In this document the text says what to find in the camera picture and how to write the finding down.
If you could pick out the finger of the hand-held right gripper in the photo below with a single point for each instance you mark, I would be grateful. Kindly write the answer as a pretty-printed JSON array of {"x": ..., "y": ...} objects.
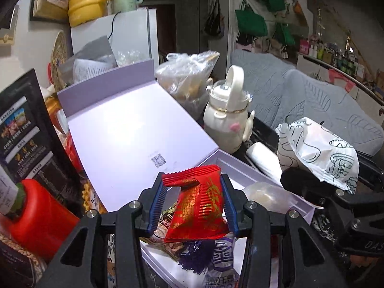
[
  {"x": 303, "y": 183},
  {"x": 372, "y": 171}
]

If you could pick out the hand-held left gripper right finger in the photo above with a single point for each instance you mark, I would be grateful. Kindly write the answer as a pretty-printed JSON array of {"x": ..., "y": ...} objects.
[{"x": 229, "y": 207}]

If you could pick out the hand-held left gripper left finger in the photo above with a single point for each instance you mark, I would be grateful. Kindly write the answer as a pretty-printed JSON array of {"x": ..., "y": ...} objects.
[{"x": 157, "y": 207}]

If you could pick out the brown snack packet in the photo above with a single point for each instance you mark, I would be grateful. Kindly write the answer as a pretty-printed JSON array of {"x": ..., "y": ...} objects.
[{"x": 166, "y": 222}]

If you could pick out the red snack packet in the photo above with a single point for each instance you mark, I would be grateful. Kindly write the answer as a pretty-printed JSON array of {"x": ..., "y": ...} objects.
[{"x": 198, "y": 210}]

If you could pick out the clear plastic packet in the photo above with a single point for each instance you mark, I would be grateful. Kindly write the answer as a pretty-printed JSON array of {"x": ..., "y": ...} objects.
[{"x": 270, "y": 196}]

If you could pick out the white printed snack packet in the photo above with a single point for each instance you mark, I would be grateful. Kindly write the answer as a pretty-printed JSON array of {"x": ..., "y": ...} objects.
[{"x": 318, "y": 150}]

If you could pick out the silver snack packet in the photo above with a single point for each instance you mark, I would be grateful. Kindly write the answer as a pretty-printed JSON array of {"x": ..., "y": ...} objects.
[{"x": 223, "y": 258}]

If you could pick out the lavender sachet with purple tassel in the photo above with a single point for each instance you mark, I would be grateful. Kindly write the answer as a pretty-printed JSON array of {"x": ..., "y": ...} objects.
[{"x": 195, "y": 256}]

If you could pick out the lavender gift box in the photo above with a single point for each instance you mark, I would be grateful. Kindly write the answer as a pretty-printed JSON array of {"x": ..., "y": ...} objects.
[{"x": 126, "y": 132}]

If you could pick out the person's right hand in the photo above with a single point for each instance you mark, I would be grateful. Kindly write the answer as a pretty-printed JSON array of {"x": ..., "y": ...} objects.
[{"x": 364, "y": 260}]

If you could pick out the white roll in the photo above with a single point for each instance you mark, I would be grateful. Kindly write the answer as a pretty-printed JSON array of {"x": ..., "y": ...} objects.
[{"x": 264, "y": 159}]

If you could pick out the yellow snack pack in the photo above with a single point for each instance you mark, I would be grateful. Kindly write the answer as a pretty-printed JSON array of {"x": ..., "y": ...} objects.
[{"x": 90, "y": 198}]

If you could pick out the white cartoon water bottle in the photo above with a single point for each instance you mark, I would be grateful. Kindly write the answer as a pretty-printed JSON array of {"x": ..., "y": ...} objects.
[{"x": 222, "y": 126}]

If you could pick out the grey leaf-pattern chair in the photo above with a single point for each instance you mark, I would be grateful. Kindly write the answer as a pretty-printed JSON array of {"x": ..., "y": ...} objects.
[
  {"x": 315, "y": 102},
  {"x": 258, "y": 75}
]

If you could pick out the pink cloth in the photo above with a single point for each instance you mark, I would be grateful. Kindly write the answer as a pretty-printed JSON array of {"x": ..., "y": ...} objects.
[{"x": 339, "y": 76}]

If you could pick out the red plastic bottle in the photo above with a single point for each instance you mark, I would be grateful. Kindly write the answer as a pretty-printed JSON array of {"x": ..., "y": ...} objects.
[{"x": 42, "y": 216}]

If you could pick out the white cabinet with bottles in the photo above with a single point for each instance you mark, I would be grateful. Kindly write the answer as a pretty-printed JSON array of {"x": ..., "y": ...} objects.
[{"x": 330, "y": 55}]

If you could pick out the clear plastic bag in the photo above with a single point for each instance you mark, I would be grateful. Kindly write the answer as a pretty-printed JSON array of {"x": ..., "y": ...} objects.
[{"x": 183, "y": 75}]

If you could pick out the black printed packaging bag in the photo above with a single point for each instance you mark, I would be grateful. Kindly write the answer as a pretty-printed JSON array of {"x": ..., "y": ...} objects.
[{"x": 27, "y": 120}]

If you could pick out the grey paper bag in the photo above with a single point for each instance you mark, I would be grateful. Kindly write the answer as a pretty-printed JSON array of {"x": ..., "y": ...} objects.
[{"x": 96, "y": 49}]

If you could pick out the white refrigerator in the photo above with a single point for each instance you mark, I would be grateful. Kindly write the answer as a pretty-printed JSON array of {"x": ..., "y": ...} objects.
[{"x": 132, "y": 33}]

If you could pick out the brown door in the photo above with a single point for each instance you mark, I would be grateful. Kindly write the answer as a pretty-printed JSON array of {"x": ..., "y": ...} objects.
[{"x": 166, "y": 30}]

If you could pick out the woven round tray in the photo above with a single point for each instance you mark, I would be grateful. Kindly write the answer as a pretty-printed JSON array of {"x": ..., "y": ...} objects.
[{"x": 58, "y": 57}]

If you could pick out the black handbag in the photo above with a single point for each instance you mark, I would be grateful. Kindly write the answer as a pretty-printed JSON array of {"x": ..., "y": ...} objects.
[{"x": 214, "y": 24}]

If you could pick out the yellow pot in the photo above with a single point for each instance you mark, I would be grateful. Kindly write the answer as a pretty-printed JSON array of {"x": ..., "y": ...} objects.
[{"x": 84, "y": 9}]

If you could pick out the wall intercom panel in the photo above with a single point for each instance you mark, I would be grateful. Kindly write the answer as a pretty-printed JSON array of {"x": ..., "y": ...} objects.
[{"x": 7, "y": 34}]

